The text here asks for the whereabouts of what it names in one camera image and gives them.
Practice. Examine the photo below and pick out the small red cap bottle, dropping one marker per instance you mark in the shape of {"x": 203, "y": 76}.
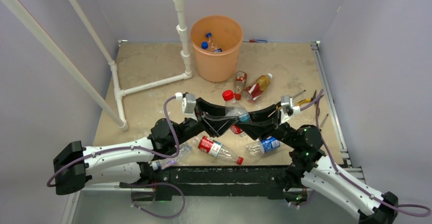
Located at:
{"x": 239, "y": 84}

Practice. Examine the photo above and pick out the red label cola bottle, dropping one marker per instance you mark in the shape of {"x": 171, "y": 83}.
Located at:
{"x": 218, "y": 150}

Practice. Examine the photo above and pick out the blue label water bottle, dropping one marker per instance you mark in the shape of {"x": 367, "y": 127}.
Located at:
{"x": 204, "y": 46}

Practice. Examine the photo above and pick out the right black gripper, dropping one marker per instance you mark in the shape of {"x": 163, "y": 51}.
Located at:
{"x": 258, "y": 128}

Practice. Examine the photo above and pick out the orange plastic bin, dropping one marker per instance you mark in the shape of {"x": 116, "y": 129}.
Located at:
{"x": 227, "y": 35}

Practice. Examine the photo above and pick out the yellow tea bottle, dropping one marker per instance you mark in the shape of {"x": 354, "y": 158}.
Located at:
{"x": 256, "y": 89}

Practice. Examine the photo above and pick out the black yellow screwdriver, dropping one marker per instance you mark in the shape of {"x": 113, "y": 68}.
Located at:
{"x": 298, "y": 94}

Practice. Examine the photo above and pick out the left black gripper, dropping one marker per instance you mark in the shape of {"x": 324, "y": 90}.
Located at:
{"x": 212, "y": 119}

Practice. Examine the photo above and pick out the large Pepsi bottle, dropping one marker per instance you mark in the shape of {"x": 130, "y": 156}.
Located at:
{"x": 211, "y": 39}

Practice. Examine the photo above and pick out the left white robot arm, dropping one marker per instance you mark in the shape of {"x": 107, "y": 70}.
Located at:
{"x": 126, "y": 153}

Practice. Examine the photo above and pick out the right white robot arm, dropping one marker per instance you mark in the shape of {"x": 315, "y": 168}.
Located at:
{"x": 315, "y": 169}

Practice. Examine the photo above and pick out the crushed clear bottle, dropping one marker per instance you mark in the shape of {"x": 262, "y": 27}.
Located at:
{"x": 163, "y": 164}

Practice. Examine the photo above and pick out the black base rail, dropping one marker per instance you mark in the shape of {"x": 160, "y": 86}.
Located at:
{"x": 270, "y": 181}

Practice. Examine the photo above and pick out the small blue label bottle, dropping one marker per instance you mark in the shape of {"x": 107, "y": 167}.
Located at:
{"x": 260, "y": 147}

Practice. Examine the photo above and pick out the white PVC pipe frame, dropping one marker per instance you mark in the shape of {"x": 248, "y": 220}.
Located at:
{"x": 118, "y": 116}

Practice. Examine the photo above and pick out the yellow handled pliers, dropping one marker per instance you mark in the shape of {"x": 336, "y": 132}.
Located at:
{"x": 310, "y": 100}

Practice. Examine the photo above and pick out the small red label bottle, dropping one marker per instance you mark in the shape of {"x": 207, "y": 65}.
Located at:
{"x": 233, "y": 108}

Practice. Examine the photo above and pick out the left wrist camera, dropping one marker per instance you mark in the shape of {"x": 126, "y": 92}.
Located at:
{"x": 188, "y": 104}

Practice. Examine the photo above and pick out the metal side rail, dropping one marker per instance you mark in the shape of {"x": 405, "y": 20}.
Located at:
{"x": 330, "y": 101}

